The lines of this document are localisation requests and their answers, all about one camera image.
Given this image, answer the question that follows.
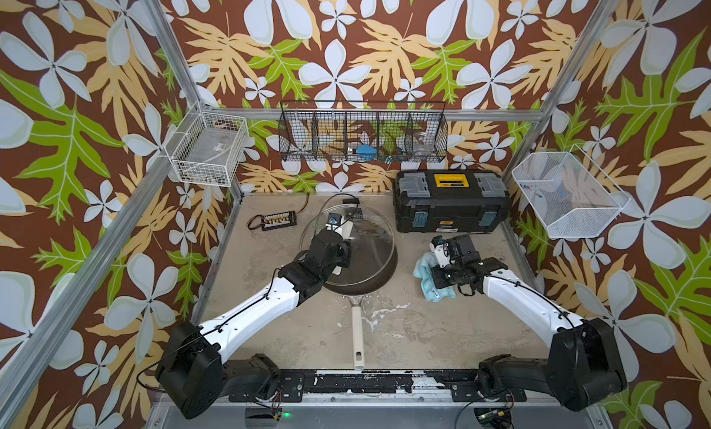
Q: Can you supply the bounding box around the light blue cloth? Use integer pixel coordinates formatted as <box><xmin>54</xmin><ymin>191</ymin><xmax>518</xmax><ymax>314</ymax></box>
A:
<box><xmin>413</xmin><ymin>252</ymin><xmax>455</xmax><ymax>303</ymax></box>

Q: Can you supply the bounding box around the glass pot lid cream handle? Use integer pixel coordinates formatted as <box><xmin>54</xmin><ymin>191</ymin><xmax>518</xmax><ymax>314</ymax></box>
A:
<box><xmin>300</xmin><ymin>204</ymin><xmax>398</xmax><ymax>296</ymax></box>

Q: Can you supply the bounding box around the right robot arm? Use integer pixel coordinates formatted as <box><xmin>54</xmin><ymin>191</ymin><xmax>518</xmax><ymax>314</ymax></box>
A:
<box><xmin>430</xmin><ymin>235</ymin><xmax>628</xmax><ymax>412</ymax></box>

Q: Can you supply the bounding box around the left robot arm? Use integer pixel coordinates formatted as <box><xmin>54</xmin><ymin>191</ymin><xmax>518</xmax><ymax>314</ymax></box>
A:
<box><xmin>156</xmin><ymin>226</ymin><xmax>352</xmax><ymax>420</ymax></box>

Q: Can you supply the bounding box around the black toolbox yellow label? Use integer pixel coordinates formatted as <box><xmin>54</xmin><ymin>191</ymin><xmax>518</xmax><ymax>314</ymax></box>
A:
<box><xmin>394</xmin><ymin>170</ymin><xmax>511</xmax><ymax>234</ymax></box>

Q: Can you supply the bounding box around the blue object in basket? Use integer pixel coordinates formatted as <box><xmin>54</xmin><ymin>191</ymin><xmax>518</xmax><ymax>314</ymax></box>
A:
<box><xmin>355</xmin><ymin>145</ymin><xmax>378</xmax><ymax>162</ymax></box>

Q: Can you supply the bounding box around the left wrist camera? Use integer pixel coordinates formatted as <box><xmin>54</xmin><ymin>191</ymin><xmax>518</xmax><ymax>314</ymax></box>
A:
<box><xmin>325</xmin><ymin>212</ymin><xmax>354</xmax><ymax>240</ymax></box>

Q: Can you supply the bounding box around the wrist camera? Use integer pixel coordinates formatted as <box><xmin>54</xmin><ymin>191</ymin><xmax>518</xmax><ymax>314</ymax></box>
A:
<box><xmin>430</xmin><ymin>236</ymin><xmax>452</xmax><ymax>268</ymax></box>
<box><xmin>325</xmin><ymin>212</ymin><xmax>354</xmax><ymax>240</ymax></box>

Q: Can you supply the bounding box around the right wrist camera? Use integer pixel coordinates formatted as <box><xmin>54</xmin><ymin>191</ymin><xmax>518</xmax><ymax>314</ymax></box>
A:
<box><xmin>430</xmin><ymin>236</ymin><xmax>452</xmax><ymax>268</ymax></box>

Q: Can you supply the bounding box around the dark frying pan cream handle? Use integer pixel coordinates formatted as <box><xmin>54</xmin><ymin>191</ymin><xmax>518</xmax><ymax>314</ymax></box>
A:
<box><xmin>299</xmin><ymin>206</ymin><xmax>399</xmax><ymax>371</ymax></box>

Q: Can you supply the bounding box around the black charger board with cables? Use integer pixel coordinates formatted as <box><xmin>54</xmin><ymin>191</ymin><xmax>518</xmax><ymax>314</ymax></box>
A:
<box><xmin>246</xmin><ymin>194</ymin><xmax>310</xmax><ymax>232</ymax></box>

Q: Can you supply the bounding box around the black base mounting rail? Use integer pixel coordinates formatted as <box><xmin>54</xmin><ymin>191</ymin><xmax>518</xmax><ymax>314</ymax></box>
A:
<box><xmin>230</xmin><ymin>369</ymin><xmax>527</xmax><ymax>403</ymax></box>

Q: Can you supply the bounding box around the black wire wall basket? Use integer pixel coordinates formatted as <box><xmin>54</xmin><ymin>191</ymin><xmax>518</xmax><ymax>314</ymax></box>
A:
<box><xmin>276</xmin><ymin>99</ymin><xmax>449</xmax><ymax>163</ymax></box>

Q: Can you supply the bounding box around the white wire basket right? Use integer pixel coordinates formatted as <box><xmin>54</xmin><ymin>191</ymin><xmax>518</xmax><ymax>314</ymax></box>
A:
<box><xmin>512</xmin><ymin>146</ymin><xmax>631</xmax><ymax>239</ymax></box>

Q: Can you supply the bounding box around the white wire basket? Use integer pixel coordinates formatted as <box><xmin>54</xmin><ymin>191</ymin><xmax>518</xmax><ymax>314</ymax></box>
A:
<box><xmin>512</xmin><ymin>146</ymin><xmax>631</xmax><ymax>239</ymax></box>
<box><xmin>166</xmin><ymin>103</ymin><xmax>250</xmax><ymax>187</ymax></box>

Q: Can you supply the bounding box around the white wire basket left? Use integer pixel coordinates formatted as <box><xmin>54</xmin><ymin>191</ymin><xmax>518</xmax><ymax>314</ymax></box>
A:
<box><xmin>166</xmin><ymin>103</ymin><xmax>250</xmax><ymax>187</ymax></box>

